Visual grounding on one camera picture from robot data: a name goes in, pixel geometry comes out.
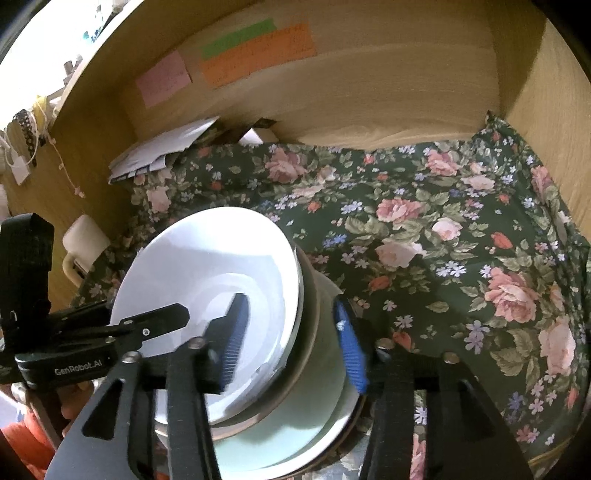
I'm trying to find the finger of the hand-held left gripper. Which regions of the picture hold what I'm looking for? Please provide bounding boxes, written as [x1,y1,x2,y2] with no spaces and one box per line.
[48,300,116,332]
[107,302,191,350]

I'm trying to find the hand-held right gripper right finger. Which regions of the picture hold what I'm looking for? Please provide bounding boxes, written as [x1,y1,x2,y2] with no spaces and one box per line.
[335,300,532,480]

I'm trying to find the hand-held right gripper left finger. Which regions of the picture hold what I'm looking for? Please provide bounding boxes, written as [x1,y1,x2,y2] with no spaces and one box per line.
[44,292,252,480]

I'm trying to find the pink bowl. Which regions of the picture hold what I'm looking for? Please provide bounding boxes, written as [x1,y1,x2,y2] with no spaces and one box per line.
[210,249,326,439]

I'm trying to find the mint green bowl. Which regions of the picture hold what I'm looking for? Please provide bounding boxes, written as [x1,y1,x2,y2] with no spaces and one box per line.
[111,207,306,425]

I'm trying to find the mint green plate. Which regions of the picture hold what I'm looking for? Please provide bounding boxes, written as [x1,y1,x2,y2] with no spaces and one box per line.
[157,272,358,478]

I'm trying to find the person's left hand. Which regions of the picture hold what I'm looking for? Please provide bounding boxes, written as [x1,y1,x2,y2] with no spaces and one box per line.
[53,383,95,439]

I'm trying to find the white mug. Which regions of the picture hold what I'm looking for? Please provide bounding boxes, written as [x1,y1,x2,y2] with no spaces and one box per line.
[62,215,112,287]

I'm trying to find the white charger plug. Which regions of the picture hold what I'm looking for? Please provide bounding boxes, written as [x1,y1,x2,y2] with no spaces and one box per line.
[9,154,32,185]

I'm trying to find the dark beaded headband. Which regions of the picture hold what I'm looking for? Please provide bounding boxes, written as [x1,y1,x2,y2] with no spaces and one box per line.
[11,108,47,155]

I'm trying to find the dark floral cloth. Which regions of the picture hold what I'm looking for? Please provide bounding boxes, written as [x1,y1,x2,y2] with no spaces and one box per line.
[69,113,591,480]

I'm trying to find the yellow headband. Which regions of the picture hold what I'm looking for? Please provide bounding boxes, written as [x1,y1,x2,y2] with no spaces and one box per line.
[30,95,56,125]

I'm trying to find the white paper envelopes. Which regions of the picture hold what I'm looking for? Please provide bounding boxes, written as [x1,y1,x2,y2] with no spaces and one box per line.
[108,116,221,184]

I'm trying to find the small white box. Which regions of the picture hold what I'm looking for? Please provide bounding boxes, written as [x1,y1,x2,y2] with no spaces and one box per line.
[240,128,280,145]

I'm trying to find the wooden shelf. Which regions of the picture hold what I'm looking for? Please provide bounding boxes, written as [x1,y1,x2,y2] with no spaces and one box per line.
[46,0,153,130]

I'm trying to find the pink sticky note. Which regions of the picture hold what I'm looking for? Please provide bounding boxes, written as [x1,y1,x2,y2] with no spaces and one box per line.
[135,50,192,108]

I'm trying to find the orange sticky note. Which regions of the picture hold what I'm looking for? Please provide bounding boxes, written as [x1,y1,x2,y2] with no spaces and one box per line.
[199,23,317,89]

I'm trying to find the green sticky note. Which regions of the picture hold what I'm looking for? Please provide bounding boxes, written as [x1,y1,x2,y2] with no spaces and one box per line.
[201,18,278,60]

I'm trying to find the beaded string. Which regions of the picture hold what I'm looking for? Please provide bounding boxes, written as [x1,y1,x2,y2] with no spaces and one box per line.
[46,131,86,199]

